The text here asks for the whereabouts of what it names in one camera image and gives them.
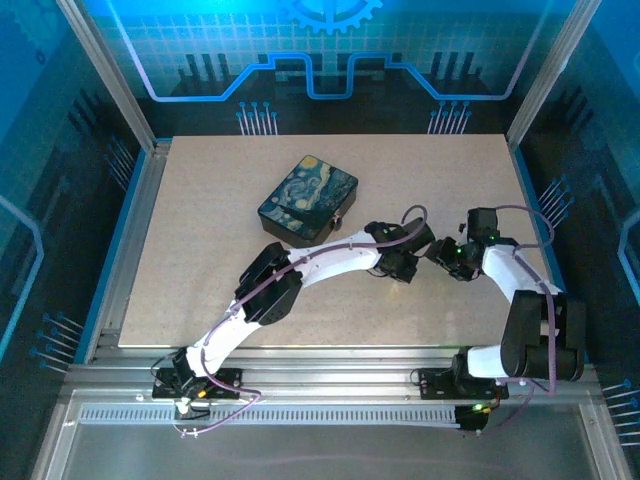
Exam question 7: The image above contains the starry night painted box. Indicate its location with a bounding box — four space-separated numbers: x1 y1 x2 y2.
256 154 360 247

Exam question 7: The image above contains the black connector block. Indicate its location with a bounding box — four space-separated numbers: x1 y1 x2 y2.
455 405 494 434

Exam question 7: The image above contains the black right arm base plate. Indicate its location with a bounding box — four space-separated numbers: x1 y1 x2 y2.
415 367 510 401

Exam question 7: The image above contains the aluminium front frame rail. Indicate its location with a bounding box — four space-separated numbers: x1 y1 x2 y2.
63 345 604 407

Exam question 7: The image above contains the slotted grey cable duct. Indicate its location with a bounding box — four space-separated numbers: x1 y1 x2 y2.
78 406 464 427

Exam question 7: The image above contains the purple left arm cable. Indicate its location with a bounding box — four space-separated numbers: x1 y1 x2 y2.
172 203 436 440

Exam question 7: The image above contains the aluminium corner post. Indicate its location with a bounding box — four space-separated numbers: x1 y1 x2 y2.
505 0 604 147
55 0 157 152

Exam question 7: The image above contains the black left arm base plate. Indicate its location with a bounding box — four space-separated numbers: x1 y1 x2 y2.
151 367 245 401

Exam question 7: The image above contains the aluminium side frame rail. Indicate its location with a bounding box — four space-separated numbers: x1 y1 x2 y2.
83 139 174 364

